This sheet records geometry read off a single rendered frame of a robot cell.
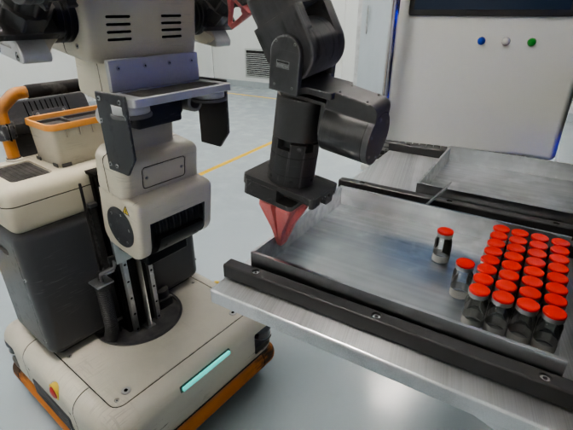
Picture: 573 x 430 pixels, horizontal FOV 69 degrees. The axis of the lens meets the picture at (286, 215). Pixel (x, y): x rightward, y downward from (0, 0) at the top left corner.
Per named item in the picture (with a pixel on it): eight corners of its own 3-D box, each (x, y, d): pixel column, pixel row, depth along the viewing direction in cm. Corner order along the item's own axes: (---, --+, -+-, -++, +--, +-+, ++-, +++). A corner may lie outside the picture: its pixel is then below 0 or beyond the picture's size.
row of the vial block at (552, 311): (560, 270, 54) (571, 240, 52) (553, 358, 40) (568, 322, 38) (541, 265, 55) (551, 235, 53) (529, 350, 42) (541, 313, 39)
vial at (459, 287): (470, 293, 50) (477, 260, 48) (465, 302, 48) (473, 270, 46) (450, 287, 51) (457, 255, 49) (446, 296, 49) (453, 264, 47)
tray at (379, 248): (564, 258, 57) (571, 236, 55) (556, 391, 37) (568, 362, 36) (339, 203, 73) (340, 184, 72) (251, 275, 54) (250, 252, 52)
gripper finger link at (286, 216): (282, 261, 53) (292, 197, 48) (238, 240, 56) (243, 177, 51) (309, 239, 58) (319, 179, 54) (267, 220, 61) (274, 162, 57)
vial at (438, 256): (449, 258, 57) (455, 230, 55) (446, 266, 55) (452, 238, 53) (433, 254, 58) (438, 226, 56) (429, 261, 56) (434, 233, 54)
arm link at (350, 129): (315, 20, 46) (270, 31, 40) (414, 39, 42) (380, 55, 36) (305, 121, 53) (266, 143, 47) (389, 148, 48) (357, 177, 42)
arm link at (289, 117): (296, 76, 49) (268, 82, 45) (347, 90, 46) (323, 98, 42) (288, 131, 53) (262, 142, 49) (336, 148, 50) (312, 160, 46)
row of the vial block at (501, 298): (521, 260, 56) (530, 230, 54) (503, 341, 43) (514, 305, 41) (503, 256, 57) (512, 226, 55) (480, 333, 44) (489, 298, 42)
